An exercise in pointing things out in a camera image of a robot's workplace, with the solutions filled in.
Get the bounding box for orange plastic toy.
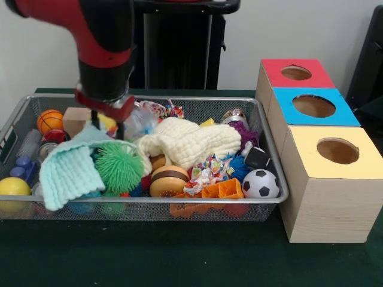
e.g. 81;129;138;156
171;178;245;217

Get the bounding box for toy burger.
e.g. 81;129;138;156
149;166;190;199

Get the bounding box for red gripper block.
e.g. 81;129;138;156
74;86;137;141

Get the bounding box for small orange basketball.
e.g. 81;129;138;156
37;109;65;134

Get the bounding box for black stand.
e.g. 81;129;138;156
346;5;383;120

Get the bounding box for black and white soccer ball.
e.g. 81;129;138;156
242;169;280;199

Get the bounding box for clear shallow bin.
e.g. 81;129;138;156
0;94;290;222

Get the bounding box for purple plastic toy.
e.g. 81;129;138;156
8;156;38;184

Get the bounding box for wooden box with three holes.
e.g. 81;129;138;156
256;58;383;244

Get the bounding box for small green spiky ball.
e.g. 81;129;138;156
95;142;145;194

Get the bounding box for yellow ball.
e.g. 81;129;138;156
0;176;31;213

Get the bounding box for dark green table cloth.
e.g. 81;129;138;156
0;88;383;287

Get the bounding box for cream yellow cloth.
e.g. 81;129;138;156
136;117;242;174

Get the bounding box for colourful dotted packet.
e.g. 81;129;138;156
184;154;236;196

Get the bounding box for mint green cloth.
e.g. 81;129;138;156
39;124;129;212

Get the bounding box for pale wooden block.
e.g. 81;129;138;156
62;107;92;139

